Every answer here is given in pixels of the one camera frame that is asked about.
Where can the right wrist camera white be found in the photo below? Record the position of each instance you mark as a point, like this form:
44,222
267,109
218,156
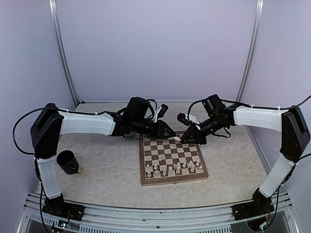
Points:
188,120

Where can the white chess king piece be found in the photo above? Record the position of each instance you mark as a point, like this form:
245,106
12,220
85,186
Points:
178,169

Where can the wooden chess board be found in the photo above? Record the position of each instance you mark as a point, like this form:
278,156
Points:
172,152

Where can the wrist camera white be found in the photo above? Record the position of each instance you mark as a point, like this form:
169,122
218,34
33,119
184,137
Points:
188,120
160,112

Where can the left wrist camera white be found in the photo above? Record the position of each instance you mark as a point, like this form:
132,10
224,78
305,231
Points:
160,112

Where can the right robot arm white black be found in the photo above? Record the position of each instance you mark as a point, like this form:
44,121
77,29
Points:
280,134

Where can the right aluminium corner post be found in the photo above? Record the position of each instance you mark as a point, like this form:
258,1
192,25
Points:
251,50

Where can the black ribbed cup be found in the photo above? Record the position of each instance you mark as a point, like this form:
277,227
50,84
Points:
68,162

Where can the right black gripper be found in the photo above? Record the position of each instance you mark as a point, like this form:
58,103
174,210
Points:
196,134

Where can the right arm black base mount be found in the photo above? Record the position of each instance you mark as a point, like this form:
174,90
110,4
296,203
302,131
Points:
248,210

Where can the aluminium corner post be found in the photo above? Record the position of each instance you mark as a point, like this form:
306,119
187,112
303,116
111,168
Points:
62,53
251,50

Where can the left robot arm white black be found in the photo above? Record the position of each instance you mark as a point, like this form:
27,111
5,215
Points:
56,129

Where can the aluminium front rail frame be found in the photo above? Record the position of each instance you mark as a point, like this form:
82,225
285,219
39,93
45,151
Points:
109,219

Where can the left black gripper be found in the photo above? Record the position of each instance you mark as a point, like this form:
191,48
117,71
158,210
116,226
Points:
162,126

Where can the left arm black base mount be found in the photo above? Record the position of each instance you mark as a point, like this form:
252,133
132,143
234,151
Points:
64,210

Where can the white chess rook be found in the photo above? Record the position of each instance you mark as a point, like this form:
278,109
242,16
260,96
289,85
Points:
156,173

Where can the white chess pawn row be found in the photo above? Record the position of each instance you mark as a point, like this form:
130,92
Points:
190,163

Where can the left aluminium corner post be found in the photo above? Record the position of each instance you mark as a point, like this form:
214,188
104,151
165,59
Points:
62,53

